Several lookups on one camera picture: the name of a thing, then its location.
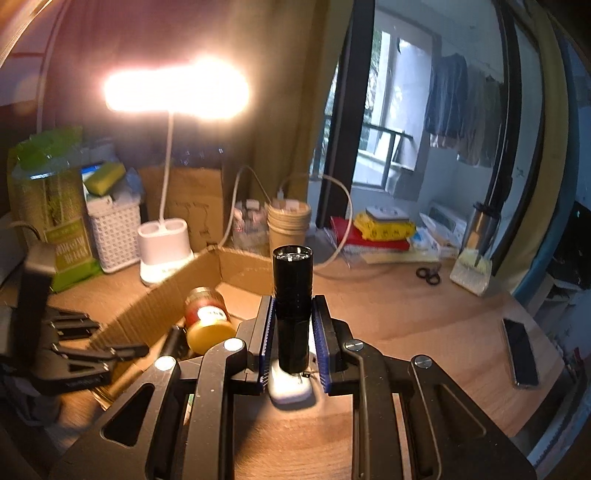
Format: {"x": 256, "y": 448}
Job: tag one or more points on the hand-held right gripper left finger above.
{"x": 265, "y": 341}

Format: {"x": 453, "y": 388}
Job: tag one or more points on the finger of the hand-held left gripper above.
{"x": 87, "y": 369}
{"x": 74, "y": 325}

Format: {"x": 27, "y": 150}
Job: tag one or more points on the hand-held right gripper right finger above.
{"x": 323, "y": 346}

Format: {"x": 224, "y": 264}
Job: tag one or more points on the black flashlight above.
{"x": 292, "y": 300}

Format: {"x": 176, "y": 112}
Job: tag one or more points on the jar with yellow lid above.
{"x": 207, "y": 318}

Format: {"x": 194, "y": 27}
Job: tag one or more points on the brown cardboard box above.
{"x": 138, "y": 314}

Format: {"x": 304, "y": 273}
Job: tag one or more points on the green printed box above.
{"x": 64, "y": 230}

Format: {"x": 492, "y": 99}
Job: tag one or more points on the white woven plastic basket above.
{"x": 115, "y": 240}

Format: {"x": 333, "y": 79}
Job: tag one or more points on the clear printed glass cup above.
{"x": 249, "y": 230}

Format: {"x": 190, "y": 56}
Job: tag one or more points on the white desk lamp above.
{"x": 161, "y": 249}

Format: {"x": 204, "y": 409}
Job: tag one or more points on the stack of brown paper cups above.
{"x": 288, "y": 226}

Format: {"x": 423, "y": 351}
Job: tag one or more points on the black scissors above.
{"x": 431, "y": 277}

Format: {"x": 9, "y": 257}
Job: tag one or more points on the yellow packet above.
{"x": 383, "y": 230}

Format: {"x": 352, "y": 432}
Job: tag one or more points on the yellow green sponge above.
{"x": 104, "y": 177}

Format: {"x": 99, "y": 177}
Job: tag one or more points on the white blue packet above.
{"x": 425, "y": 244}

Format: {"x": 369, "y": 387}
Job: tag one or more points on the brown cardboard lamp packaging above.
{"x": 203, "y": 207}

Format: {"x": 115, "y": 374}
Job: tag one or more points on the white flat box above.
{"x": 388, "y": 212}

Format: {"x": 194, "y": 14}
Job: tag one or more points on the pale yellow tissue pack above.
{"x": 471, "y": 272}

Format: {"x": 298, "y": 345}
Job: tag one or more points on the steel thermos flask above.
{"x": 480, "y": 226}

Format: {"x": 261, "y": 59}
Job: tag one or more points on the dark smartphone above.
{"x": 521, "y": 350}

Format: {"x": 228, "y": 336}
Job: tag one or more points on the olive green curtain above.
{"x": 286, "y": 115}

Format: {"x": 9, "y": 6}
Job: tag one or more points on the grey-brown hanging garment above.
{"x": 482, "y": 120}

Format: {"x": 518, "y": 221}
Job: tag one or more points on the dark blue hanging garment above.
{"x": 445, "y": 92}

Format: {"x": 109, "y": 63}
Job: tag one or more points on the yellow curtain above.
{"x": 556, "y": 115}

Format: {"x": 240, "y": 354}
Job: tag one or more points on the black sliding door frame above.
{"x": 341, "y": 115}

